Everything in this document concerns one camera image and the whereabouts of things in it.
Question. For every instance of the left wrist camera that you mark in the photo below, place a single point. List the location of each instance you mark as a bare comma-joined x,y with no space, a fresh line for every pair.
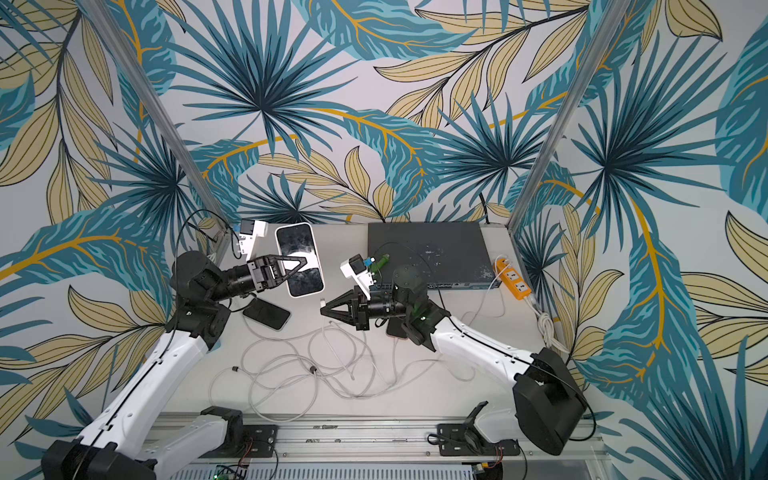
250,231

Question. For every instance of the phone with light blue case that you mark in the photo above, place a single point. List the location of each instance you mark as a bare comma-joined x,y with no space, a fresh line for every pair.
267,314

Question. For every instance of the green plastic tool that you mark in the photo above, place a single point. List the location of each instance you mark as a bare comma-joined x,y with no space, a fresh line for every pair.
377,263

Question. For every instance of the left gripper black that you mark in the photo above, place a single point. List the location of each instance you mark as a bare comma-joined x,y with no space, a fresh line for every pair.
263,274

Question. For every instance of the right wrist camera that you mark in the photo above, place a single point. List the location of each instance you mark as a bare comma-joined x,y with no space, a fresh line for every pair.
356,268

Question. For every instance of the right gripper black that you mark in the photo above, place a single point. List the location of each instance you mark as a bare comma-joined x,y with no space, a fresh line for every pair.
362,308

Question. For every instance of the orange power strip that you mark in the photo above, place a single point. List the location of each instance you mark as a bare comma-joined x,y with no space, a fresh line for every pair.
511,279

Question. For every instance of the aluminium front rail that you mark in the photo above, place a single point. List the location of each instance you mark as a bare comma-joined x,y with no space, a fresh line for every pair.
371,439

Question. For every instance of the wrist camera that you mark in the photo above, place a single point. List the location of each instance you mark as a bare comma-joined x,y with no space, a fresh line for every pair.
356,268
250,231

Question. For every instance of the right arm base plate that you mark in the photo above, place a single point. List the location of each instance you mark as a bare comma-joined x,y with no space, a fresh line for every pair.
459,439

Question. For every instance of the grey network switch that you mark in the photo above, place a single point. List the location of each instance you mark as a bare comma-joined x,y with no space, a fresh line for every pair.
449,255

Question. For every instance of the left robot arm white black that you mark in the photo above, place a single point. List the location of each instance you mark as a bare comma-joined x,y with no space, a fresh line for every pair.
113,445

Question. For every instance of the phone with white case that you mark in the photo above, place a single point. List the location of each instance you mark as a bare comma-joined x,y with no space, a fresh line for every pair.
297,242

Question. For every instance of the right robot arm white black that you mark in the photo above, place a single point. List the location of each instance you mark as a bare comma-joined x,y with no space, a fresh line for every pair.
548,404

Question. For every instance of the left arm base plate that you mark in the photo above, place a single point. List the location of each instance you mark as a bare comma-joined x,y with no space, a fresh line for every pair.
250,442

